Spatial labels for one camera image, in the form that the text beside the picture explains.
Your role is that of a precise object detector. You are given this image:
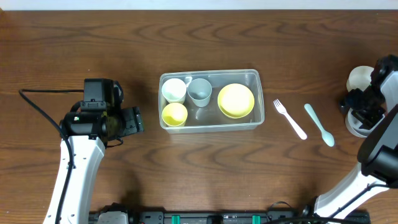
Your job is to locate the grey plastic bowl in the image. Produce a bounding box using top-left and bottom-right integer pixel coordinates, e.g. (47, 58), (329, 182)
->
(345, 108), (376, 138)

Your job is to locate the white plastic bowl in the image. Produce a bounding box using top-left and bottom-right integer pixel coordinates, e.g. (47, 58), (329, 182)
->
(346, 65), (374, 92)

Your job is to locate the yellow plastic cup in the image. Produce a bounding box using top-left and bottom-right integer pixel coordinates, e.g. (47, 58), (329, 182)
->
(161, 103), (188, 127)

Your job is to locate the white plastic cup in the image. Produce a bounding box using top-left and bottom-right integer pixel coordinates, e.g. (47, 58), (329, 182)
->
(161, 78), (187, 104)

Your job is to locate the grey plastic cup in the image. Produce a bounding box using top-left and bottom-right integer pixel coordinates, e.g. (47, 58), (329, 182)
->
(187, 78), (212, 107)

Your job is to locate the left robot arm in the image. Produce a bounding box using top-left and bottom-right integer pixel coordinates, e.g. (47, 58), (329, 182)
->
(44, 107), (144, 223)

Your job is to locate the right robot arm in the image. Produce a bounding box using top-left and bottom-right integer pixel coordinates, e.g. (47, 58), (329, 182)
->
(313, 72), (397, 219)

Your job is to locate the mint green plastic spoon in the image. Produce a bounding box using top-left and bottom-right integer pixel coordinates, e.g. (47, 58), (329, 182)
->
(304, 103), (335, 147)

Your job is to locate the white plastic fork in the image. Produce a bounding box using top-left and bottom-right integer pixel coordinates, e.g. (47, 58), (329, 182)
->
(273, 99), (307, 140)

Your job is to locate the clear plastic storage box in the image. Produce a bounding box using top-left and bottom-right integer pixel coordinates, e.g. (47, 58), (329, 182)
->
(159, 69), (266, 134)

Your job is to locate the black mounting rail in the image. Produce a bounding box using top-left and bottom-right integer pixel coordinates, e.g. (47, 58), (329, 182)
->
(88, 203), (304, 224)

